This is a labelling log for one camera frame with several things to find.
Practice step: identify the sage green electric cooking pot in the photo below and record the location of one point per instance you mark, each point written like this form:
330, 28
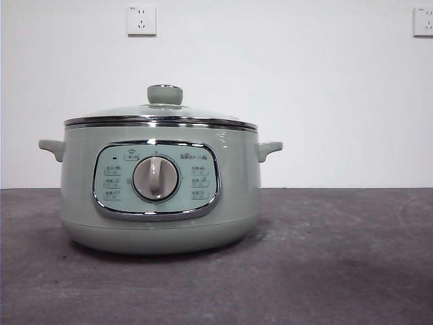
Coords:
78, 176

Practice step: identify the glass lid with green knob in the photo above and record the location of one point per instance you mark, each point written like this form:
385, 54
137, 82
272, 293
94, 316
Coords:
164, 94

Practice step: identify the white wall power socket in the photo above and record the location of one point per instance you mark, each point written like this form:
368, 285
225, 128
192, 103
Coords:
142, 20
424, 22

